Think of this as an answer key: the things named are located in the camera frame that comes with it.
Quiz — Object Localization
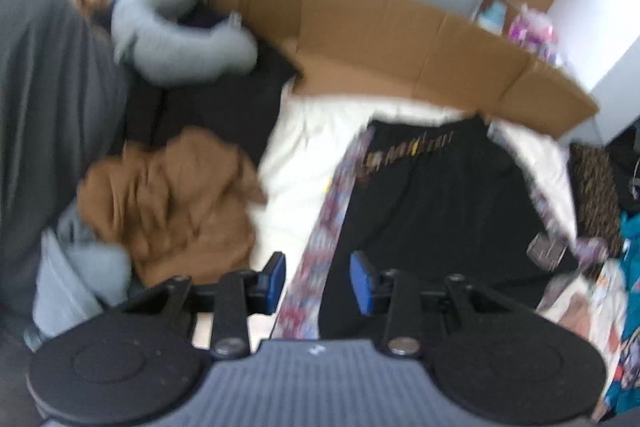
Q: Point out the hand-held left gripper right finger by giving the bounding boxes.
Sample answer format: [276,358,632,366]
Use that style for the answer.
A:
[349,250,532,359]

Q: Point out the brown garment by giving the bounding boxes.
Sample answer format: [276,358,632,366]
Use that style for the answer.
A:
[76,126,269,289]

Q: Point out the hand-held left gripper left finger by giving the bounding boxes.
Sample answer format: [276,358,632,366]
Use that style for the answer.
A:
[117,251,288,360]

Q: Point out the folded cardboard sheet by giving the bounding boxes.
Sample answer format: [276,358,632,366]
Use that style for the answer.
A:
[174,0,602,141]

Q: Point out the leopard print cloth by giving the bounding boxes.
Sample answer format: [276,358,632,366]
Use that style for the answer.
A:
[566,141,627,259]

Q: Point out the teal patterned cloth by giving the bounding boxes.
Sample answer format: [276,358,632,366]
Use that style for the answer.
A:
[601,206,640,419]

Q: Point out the black garment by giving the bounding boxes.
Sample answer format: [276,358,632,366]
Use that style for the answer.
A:
[121,0,308,158]

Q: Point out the black clothes heap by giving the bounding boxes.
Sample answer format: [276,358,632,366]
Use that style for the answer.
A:
[604,126,640,214]

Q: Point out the cream bear print blanket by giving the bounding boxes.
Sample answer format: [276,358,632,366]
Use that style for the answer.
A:
[189,88,632,359]

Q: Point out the grey garment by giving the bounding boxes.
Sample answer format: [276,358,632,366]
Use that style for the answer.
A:
[31,201,134,339]

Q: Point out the dark grey cushion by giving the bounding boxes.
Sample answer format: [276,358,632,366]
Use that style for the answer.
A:
[0,0,132,324]

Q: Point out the grey neck pillow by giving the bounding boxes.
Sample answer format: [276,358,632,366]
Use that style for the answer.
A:
[109,0,259,86]

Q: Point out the black pants with patterned stripe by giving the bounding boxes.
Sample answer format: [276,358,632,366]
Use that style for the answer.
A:
[276,116,612,341]

